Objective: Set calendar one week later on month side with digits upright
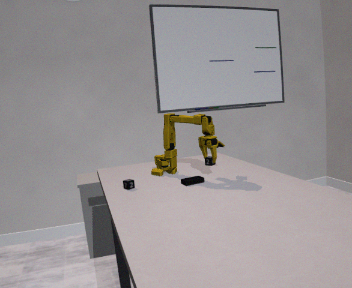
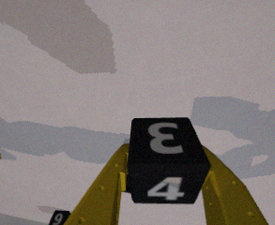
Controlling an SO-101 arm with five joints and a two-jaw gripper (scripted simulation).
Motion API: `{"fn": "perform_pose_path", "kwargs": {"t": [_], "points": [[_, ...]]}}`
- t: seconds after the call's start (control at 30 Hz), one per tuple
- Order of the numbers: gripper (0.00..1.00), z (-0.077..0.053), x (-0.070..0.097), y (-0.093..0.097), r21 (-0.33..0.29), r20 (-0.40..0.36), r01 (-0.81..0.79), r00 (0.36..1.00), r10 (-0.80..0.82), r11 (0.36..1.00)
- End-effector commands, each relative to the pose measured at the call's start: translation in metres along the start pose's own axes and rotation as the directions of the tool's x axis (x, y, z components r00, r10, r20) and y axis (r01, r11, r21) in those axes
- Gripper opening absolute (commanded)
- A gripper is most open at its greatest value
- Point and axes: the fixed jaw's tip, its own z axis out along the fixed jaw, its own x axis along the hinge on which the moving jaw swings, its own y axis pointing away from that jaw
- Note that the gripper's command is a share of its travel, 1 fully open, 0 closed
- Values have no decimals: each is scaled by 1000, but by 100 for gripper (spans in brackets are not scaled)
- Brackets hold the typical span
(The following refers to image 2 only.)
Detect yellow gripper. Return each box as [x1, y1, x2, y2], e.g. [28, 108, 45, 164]
[64, 143, 268, 225]

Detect black cube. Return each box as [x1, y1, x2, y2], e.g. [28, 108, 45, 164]
[127, 117, 211, 204]
[49, 210, 70, 225]

